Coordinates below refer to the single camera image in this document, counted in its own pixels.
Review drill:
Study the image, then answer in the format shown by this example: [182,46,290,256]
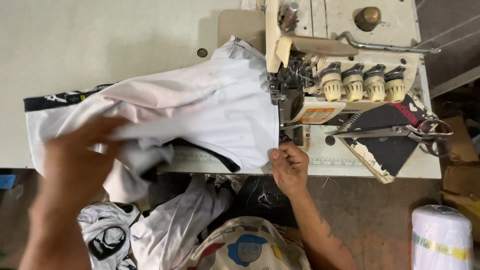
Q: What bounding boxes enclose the person's right hand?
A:
[268,140,310,199]

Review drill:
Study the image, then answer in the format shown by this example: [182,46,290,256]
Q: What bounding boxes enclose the white garment with black trim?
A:
[23,35,281,205]

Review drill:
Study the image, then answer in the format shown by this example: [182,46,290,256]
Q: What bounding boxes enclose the white thread cone wrapped plastic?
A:
[411,204,475,270]

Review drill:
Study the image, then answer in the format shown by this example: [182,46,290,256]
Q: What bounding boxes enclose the black spiral notebook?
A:
[335,91,439,184]

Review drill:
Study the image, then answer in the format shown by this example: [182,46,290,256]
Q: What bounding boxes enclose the blue object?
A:
[0,174,18,190]

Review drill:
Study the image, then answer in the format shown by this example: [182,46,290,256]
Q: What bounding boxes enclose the person's printed shirt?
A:
[178,215,312,270]

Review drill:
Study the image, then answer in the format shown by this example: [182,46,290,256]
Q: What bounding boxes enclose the pile of white black garments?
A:
[77,175,242,270]

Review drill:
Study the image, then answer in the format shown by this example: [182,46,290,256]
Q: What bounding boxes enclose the steel scissors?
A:
[325,118,454,158]

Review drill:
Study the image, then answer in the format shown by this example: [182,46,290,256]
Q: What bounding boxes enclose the cream overlock sewing machine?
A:
[262,0,443,137]

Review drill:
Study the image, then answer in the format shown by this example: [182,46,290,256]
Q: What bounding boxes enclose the cardboard boxes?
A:
[440,114,480,233]

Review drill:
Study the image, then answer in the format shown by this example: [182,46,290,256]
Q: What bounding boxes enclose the person's left hand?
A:
[41,116,130,218]

